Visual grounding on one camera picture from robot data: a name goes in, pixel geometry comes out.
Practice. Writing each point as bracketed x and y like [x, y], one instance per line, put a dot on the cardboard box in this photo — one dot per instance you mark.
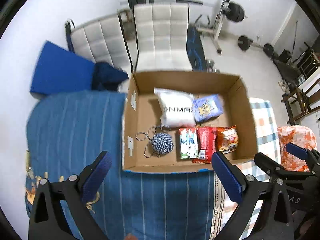
[142, 111]

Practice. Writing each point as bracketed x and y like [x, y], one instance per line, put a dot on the white ONMAX pouch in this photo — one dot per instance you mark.
[177, 108]

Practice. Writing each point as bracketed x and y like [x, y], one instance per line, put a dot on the dark blue cloth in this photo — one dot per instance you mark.
[106, 77]

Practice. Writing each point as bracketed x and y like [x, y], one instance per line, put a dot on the orange panda snack bag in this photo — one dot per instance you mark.
[227, 139]

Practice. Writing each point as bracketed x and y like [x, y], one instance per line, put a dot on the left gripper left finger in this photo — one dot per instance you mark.
[47, 219]

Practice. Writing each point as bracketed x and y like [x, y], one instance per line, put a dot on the white weight bench rack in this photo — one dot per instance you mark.
[215, 29]

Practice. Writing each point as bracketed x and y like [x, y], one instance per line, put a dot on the left white padded chair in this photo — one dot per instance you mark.
[102, 40]

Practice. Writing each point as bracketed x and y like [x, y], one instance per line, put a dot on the blue striped bed cover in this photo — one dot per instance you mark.
[66, 132]

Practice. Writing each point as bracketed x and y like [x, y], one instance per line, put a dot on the milk carton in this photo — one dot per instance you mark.
[188, 143]

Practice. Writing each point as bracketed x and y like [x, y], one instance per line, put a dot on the barbell on rack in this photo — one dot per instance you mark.
[235, 13]

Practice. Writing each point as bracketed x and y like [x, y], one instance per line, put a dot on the floor barbell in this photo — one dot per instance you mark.
[244, 43]

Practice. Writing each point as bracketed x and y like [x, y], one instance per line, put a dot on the blue tissue pack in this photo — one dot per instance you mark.
[207, 107]

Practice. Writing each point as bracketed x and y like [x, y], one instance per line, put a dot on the white padded chair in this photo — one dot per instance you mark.
[102, 40]
[161, 35]

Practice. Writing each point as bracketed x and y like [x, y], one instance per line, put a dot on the blue foam mat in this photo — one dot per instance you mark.
[58, 70]

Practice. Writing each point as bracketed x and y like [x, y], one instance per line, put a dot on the orange floral blanket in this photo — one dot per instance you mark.
[299, 135]

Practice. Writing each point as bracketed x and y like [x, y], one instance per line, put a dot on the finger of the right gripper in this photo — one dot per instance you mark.
[303, 153]
[275, 170]

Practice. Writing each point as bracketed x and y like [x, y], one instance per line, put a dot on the blue white rope ball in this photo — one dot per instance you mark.
[160, 142]

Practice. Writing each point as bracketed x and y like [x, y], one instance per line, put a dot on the plaid bed sheet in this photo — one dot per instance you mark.
[267, 143]

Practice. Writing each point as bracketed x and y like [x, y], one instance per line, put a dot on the red snack packet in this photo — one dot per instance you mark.
[206, 143]

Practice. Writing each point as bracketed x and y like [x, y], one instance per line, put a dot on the right white padded chair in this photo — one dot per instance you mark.
[161, 35]

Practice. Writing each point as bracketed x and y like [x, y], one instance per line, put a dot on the brown wooden chair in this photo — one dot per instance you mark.
[304, 101]

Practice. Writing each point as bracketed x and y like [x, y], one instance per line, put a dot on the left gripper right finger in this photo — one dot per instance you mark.
[275, 220]

